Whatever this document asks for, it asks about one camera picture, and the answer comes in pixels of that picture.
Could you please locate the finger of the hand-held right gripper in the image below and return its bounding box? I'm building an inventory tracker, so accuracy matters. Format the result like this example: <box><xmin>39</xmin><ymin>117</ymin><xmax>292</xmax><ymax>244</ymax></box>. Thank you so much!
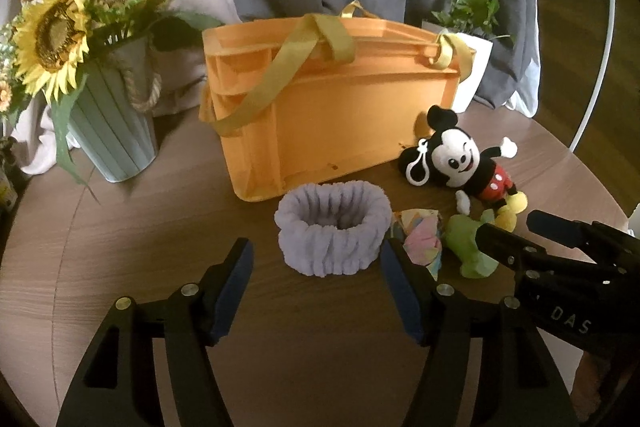
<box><xmin>475</xmin><ymin>222</ymin><xmax>597</xmax><ymax>274</ymax></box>
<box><xmin>526</xmin><ymin>209</ymin><xmax>640</xmax><ymax>269</ymax></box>

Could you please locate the sunflower bouquet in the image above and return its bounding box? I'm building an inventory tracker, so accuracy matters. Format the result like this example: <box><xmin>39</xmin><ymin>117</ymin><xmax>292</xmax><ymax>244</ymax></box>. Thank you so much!
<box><xmin>0</xmin><ymin>0</ymin><xmax>224</xmax><ymax>204</ymax></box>

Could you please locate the green plush toy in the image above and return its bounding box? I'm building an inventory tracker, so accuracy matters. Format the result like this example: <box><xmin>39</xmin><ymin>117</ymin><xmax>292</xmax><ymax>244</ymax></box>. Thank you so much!
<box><xmin>444</xmin><ymin>213</ymin><xmax>501</xmax><ymax>279</ymax></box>

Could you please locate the pastel multicolour scrunchie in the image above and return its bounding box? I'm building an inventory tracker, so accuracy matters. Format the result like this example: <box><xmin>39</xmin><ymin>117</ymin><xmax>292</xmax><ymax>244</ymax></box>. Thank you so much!
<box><xmin>390</xmin><ymin>208</ymin><xmax>444</xmax><ymax>281</ymax></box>

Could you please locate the orange basket with yellow handles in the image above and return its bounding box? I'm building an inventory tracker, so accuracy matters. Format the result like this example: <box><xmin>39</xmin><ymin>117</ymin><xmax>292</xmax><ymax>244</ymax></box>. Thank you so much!
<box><xmin>200</xmin><ymin>0</ymin><xmax>477</xmax><ymax>202</ymax></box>

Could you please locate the lavender fluffy headband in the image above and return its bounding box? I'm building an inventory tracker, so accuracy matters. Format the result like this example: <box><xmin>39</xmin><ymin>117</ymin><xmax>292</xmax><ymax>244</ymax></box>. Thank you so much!
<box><xmin>274</xmin><ymin>181</ymin><xmax>393</xmax><ymax>278</ymax></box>

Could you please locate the white plant pot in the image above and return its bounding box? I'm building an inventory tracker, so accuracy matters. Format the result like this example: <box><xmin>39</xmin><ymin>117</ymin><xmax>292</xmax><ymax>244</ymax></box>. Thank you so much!
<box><xmin>421</xmin><ymin>19</ymin><xmax>494</xmax><ymax>113</ymax></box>

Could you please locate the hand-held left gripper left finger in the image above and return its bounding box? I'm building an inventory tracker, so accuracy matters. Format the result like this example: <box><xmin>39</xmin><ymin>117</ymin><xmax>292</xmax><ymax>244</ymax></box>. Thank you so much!
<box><xmin>55</xmin><ymin>237</ymin><xmax>254</xmax><ymax>427</ymax></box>

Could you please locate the white curved tube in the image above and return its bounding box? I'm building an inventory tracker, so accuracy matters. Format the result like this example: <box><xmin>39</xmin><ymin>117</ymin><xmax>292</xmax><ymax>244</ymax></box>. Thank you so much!
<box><xmin>569</xmin><ymin>0</ymin><xmax>617</xmax><ymax>154</ymax></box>

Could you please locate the green leafy plant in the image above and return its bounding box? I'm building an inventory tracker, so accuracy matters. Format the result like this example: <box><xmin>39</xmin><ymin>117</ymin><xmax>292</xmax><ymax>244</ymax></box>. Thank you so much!
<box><xmin>430</xmin><ymin>0</ymin><xmax>514</xmax><ymax>46</ymax></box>

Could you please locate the mouse plush toy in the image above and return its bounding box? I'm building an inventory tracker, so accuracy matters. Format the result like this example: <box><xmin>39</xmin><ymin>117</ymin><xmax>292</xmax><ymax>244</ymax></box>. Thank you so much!
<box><xmin>398</xmin><ymin>105</ymin><xmax>529</xmax><ymax>231</ymax></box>

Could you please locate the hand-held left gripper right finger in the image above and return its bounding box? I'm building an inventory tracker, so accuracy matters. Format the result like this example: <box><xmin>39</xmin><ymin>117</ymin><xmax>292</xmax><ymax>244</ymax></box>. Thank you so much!
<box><xmin>380</xmin><ymin>239</ymin><xmax>574</xmax><ymax>427</ymax></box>

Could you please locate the person's right forearm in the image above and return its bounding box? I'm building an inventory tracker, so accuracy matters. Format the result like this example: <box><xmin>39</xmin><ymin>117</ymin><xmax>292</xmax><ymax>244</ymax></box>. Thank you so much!
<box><xmin>572</xmin><ymin>349</ymin><xmax>632</xmax><ymax>414</ymax></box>

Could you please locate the pale green ribbed vase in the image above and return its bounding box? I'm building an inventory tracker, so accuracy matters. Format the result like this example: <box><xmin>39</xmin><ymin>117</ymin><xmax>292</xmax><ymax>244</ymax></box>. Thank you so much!
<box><xmin>64</xmin><ymin>34</ymin><xmax>164</xmax><ymax>184</ymax></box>

